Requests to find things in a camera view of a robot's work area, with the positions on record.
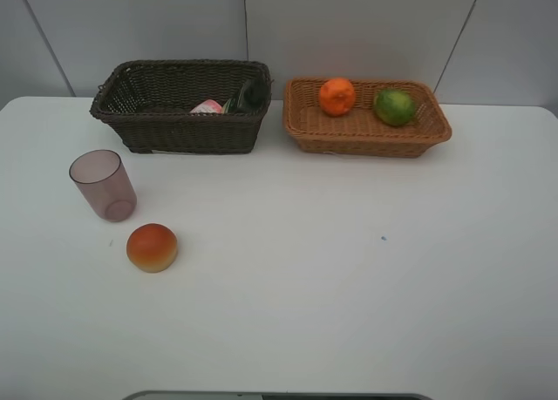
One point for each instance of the orange round bread bun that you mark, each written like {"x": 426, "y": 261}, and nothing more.
{"x": 152, "y": 248}

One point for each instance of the translucent purple plastic cup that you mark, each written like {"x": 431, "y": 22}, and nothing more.
{"x": 103, "y": 181}

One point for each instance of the orange tangerine fruit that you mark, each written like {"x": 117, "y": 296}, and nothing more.
{"x": 337, "y": 97}

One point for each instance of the tan wicker basket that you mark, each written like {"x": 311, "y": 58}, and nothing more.
{"x": 361, "y": 131}

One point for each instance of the green lime fruit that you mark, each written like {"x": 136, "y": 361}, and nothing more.
{"x": 394, "y": 107}

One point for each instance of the black rectangular pump bottle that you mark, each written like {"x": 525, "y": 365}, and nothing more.
{"x": 249, "y": 98}

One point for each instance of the pink bottle white cap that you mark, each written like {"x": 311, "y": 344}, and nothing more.
{"x": 207, "y": 106}

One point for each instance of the dark brown wicker basket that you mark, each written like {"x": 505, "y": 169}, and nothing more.
{"x": 148, "y": 103}

